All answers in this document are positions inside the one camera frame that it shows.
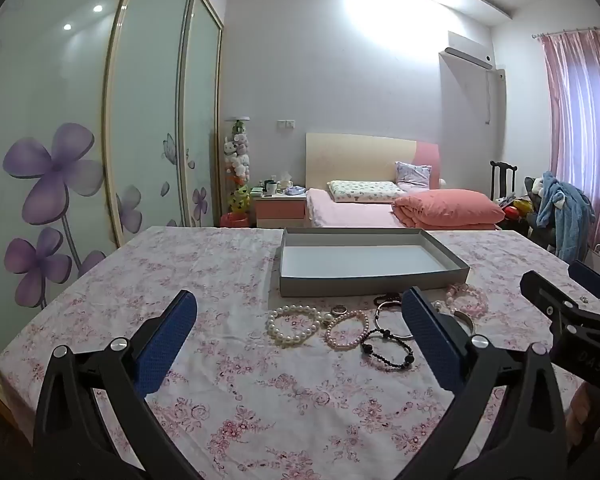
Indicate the floral glass sliding wardrobe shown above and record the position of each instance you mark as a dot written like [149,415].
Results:
[55,160]

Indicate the white air conditioner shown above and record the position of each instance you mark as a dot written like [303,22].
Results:
[467,50]

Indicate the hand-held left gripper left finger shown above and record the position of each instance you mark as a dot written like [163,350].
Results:
[165,340]

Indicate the grey cardboard tray box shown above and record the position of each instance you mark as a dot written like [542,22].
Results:
[360,260]

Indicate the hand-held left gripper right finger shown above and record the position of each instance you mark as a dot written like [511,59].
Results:
[430,340]

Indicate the pink curtain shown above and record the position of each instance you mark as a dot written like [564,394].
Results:
[580,110]

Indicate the pearl gold earring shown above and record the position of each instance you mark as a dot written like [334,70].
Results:
[327,316]

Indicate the column of plush toys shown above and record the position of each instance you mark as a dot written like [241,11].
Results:
[237,160]

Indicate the bed with pink sheet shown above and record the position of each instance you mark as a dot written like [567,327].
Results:
[350,215]

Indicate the folded coral quilt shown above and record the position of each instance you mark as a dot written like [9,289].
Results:
[445,207]

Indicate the dark wooden chair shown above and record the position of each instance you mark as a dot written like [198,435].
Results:
[502,180]

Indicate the wall light switch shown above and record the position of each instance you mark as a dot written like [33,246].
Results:
[285,123]

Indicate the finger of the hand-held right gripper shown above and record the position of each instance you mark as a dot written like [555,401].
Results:
[597,287]
[555,302]

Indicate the white patterned pillow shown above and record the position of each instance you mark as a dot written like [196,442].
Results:
[362,191]

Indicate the white mug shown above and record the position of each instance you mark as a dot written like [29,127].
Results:
[270,189]

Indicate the tissue box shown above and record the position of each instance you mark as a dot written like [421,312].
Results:
[285,185]

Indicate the blue fleece robe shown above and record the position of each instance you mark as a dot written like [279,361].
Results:
[565,210]

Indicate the thin silver hoop bangle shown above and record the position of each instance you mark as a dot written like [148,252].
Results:
[377,317]

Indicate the lilac patterned pillow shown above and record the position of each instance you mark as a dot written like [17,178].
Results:
[414,175]

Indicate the pink white nightstand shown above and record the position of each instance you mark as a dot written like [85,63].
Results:
[280,210]

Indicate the wide silver bangle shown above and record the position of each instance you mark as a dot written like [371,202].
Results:
[462,316]

